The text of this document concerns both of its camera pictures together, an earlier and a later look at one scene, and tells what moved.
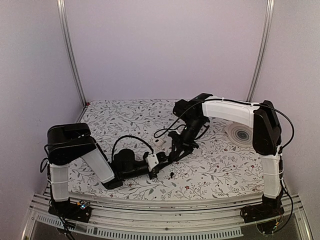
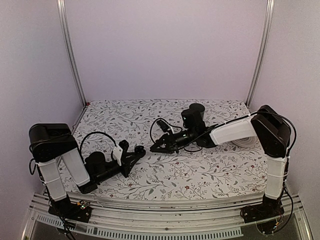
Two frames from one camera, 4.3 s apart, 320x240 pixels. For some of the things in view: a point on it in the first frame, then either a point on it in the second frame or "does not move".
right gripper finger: (187, 150) -> (164, 150)
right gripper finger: (174, 144) -> (162, 139)
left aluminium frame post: (61, 14) does not move
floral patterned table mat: (226, 164) does not move
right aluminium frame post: (268, 32) does not move
